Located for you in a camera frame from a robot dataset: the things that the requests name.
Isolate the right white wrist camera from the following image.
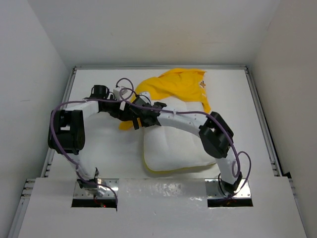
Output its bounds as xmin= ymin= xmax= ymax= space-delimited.
xmin=138 ymin=92 xmax=151 ymax=100

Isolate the white front cover board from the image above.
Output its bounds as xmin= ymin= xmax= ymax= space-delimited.
xmin=19 ymin=177 xmax=306 ymax=238

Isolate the metal base plate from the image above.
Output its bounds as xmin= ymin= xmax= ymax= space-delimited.
xmin=73 ymin=178 xmax=119 ymax=199
xmin=205 ymin=178 xmax=252 ymax=200

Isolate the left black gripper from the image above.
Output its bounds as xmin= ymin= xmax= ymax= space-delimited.
xmin=103 ymin=95 xmax=133 ymax=121

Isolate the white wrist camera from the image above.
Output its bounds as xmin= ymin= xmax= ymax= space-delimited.
xmin=113 ymin=86 xmax=129 ymax=100
xmin=138 ymin=92 xmax=151 ymax=100

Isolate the white pillow yellow edge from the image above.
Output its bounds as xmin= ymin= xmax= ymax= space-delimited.
xmin=142 ymin=98 xmax=218 ymax=174

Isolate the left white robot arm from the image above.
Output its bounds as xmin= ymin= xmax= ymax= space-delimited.
xmin=48 ymin=85 xmax=136 ymax=192

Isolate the yellow pillowcase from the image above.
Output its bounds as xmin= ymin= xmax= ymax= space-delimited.
xmin=118 ymin=67 xmax=211 ymax=130

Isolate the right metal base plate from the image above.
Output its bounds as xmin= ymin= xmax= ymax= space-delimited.
xmin=205 ymin=178 xmax=252 ymax=200

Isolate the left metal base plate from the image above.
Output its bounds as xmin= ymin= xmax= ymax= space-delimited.
xmin=73 ymin=178 xmax=119 ymax=199

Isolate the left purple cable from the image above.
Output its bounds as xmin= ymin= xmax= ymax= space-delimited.
xmin=50 ymin=77 xmax=139 ymax=208

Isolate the aluminium table frame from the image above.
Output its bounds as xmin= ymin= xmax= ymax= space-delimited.
xmin=19 ymin=66 xmax=306 ymax=238

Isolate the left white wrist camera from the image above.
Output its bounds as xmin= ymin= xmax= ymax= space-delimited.
xmin=113 ymin=86 xmax=129 ymax=100

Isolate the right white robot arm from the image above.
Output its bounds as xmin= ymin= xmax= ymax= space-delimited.
xmin=129 ymin=95 xmax=242 ymax=194

